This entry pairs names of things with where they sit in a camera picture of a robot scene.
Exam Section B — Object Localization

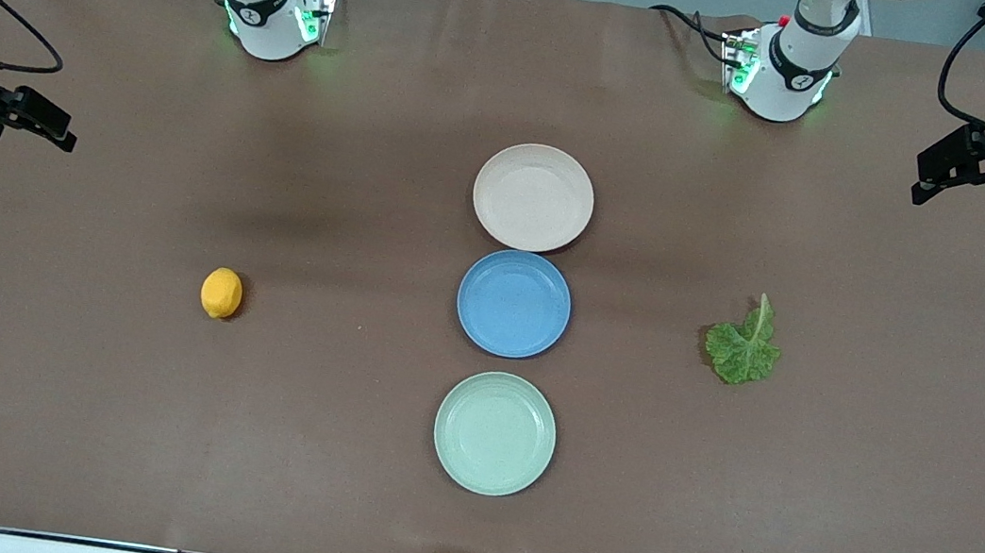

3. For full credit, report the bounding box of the blue round plate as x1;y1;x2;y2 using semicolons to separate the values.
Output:
449;243;578;366

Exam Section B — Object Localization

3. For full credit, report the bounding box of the pale green round plate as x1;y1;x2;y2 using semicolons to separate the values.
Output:
426;363;565;505

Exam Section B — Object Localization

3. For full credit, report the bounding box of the yellow lemon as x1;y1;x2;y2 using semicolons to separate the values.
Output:
197;264;248;323

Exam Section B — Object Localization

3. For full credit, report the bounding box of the beige round plate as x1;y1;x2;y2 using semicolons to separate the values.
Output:
466;136;602;260

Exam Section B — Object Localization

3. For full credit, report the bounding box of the black left arm base cable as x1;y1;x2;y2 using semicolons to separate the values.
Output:
643;1;740;66

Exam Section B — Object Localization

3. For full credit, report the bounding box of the green lettuce leaf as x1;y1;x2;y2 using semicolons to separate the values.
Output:
698;286;790;392

